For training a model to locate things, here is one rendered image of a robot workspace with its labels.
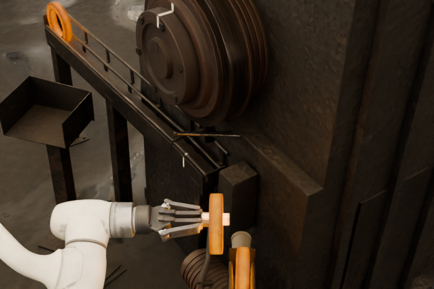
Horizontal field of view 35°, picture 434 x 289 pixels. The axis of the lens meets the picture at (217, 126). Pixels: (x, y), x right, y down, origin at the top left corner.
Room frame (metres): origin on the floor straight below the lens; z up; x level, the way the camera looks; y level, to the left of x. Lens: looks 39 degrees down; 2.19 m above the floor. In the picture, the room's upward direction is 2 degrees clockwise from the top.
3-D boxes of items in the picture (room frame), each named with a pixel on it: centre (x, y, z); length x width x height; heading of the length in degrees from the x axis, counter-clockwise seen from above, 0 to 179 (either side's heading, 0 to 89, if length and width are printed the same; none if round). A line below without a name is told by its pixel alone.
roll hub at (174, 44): (1.64, 0.15, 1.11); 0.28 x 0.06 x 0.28; 35
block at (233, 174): (1.51, -0.07, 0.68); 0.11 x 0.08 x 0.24; 125
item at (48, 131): (1.95, 0.62, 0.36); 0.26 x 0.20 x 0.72; 70
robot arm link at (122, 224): (1.20, 0.23, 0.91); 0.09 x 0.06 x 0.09; 0
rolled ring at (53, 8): (2.59, 0.70, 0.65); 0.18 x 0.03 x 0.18; 38
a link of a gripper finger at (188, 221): (1.19, 0.08, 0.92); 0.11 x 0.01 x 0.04; 89
